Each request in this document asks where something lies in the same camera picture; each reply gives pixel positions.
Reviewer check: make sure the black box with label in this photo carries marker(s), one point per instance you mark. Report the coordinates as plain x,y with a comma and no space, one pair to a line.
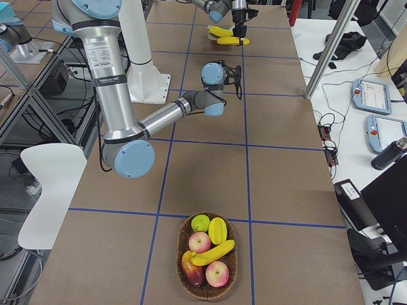
354,205

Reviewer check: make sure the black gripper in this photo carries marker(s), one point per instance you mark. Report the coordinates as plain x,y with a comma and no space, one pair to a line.
238,18

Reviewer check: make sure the circuit board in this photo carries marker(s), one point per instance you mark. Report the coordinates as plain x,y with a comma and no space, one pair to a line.
331,156
324,132

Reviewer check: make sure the upper blue teach pendant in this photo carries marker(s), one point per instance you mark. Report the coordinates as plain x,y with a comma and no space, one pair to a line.
371,96

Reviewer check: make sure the red apple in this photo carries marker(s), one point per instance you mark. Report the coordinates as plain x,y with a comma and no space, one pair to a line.
217,274
199,242

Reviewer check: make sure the red apple front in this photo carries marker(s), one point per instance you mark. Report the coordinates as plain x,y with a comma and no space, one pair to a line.
217,274

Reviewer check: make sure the aluminium frame post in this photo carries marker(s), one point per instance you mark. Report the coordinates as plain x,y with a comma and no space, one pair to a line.
344,18

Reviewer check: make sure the woven brown fruit basket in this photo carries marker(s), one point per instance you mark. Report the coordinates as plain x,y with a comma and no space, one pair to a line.
205,291

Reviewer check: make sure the black monitor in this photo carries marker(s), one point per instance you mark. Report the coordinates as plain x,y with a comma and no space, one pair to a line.
386,198

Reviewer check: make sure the black water bottle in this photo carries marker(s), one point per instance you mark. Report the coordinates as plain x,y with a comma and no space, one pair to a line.
390,154

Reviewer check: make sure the yellow starfruit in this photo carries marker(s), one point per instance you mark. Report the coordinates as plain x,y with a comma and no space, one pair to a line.
217,231

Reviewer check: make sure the red yellow mango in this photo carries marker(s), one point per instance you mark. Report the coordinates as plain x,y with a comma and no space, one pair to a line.
193,273

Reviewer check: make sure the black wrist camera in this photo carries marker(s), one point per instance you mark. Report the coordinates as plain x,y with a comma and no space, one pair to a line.
233,76
251,13

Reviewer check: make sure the green apple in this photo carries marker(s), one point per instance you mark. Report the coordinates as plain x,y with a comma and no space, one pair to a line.
200,223

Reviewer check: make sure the circuit board upper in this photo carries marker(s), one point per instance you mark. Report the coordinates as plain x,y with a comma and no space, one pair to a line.
324,132

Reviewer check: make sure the grey square plate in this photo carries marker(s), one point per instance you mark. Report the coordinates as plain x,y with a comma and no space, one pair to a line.
213,38

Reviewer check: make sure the yellow banana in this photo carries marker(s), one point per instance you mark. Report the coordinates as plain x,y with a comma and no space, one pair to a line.
219,31
206,258
233,41

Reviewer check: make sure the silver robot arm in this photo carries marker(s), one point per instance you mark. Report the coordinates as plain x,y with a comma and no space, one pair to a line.
98,23
216,11

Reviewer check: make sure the black cloth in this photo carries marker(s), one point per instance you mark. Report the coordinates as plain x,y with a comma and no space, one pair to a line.
350,41

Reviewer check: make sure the blue teach pendant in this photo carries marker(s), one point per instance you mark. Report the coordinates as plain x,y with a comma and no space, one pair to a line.
371,96
382,131

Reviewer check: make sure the red apple back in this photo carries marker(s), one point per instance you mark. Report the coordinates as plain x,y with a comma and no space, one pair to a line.
199,242

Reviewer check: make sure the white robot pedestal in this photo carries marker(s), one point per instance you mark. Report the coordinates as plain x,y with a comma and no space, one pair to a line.
145,82

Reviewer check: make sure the circuit board lower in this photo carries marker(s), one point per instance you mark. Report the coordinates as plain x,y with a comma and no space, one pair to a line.
331,156

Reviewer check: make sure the lower blue teach pendant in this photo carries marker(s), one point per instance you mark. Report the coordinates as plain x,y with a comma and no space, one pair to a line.
382,131

